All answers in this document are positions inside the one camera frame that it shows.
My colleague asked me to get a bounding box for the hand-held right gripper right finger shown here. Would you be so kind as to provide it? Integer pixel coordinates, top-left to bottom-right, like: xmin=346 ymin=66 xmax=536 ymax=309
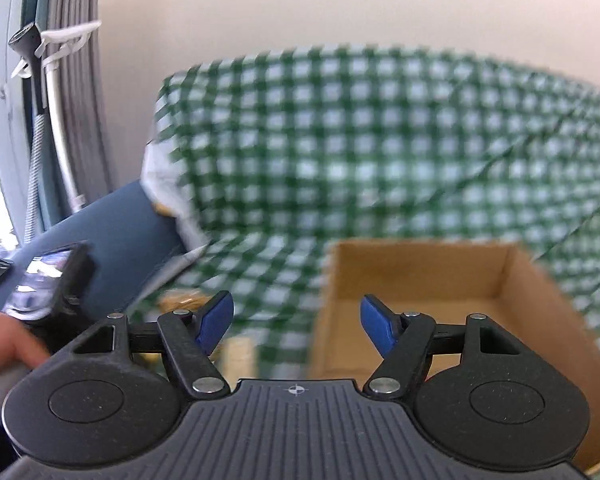
xmin=360 ymin=294 xmax=524 ymax=402

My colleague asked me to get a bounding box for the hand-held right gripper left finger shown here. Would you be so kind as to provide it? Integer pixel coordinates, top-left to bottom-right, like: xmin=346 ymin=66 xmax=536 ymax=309
xmin=67 ymin=290 xmax=235 ymax=402

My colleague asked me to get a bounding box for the cardboard box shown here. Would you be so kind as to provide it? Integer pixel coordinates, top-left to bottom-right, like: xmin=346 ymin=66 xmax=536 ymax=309
xmin=307 ymin=240 xmax=600 ymax=476

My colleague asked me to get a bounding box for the person's left hand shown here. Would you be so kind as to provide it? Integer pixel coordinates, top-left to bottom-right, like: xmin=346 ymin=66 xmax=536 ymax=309
xmin=0 ymin=309 xmax=52 ymax=387

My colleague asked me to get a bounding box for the clear cookie packet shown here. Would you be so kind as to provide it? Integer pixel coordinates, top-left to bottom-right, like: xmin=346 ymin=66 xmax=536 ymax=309
xmin=159 ymin=289 xmax=217 ymax=312

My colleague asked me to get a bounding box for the beige snack packet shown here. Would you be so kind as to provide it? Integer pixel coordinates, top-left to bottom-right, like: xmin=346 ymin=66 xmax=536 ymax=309
xmin=224 ymin=336 xmax=257 ymax=378

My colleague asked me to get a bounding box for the blue sofa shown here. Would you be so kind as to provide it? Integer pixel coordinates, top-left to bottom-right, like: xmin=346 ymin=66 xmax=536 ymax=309
xmin=17 ymin=179 xmax=191 ymax=323

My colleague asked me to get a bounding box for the white printed plastic bag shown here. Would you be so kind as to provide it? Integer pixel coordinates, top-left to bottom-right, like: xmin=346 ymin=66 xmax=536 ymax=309
xmin=141 ymin=137 xmax=212 ymax=256

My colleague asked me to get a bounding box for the metal tube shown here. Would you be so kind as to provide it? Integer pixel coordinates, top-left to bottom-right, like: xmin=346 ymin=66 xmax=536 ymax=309
xmin=44 ymin=66 xmax=86 ymax=215

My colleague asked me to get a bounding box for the green checked cloth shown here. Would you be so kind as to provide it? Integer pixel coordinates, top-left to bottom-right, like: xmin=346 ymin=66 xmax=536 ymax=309
xmin=127 ymin=46 xmax=600 ymax=480

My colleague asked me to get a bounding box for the grey curtain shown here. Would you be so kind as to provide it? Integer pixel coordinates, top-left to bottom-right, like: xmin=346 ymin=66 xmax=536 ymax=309
xmin=42 ymin=0 xmax=115 ymax=223

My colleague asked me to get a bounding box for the grey ribbed hose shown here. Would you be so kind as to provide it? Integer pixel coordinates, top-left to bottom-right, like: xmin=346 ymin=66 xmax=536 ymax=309
xmin=23 ymin=112 xmax=48 ymax=247

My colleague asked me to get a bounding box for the white window frame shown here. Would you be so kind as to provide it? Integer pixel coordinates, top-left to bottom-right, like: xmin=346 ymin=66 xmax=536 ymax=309
xmin=0 ymin=0 xmax=33 ymax=243

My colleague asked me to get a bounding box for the white plastic bracket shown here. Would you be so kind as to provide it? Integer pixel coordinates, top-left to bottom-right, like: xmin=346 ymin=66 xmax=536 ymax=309
xmin=11 ymin=20 xmax=103 ymax=79

